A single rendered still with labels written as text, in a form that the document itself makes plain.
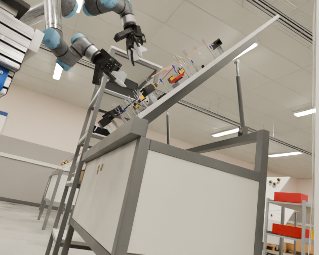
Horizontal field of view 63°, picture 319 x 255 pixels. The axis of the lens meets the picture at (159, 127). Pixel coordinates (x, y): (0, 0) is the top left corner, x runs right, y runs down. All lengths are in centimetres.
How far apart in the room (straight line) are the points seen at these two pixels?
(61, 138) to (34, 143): 77
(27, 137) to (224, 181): 792
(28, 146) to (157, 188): 784
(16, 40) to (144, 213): 75
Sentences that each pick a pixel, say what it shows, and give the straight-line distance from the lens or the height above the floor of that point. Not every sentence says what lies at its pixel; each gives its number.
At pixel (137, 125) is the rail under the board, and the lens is 93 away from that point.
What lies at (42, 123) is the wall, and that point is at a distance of 880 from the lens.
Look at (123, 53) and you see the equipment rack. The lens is 246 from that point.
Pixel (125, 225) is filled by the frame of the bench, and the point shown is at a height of 50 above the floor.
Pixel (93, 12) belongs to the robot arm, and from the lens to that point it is 152.
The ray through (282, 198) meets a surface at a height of 101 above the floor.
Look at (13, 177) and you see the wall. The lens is 860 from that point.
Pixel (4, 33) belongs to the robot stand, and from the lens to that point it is 110.
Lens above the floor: 56
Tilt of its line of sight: 17 degrees up
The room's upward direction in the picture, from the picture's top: 11 degrees clockwise
